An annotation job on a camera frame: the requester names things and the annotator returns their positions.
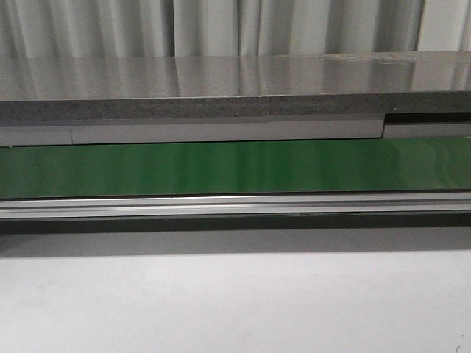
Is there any aluminium front conveyor rail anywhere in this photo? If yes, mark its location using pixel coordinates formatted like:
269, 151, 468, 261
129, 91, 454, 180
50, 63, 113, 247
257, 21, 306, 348
1, 191, 470, 220

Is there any grey rear conveyor rail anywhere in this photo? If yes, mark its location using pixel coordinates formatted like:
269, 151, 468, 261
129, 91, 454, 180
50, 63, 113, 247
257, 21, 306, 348
1, 113, 470, 146

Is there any green conveyor belt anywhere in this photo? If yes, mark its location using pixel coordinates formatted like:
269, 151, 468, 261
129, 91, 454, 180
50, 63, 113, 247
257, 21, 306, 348
1, 137, 470, 199

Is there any white pleated curtain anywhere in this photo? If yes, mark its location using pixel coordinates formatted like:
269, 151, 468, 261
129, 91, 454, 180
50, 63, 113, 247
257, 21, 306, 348
1, 1, 470, 58

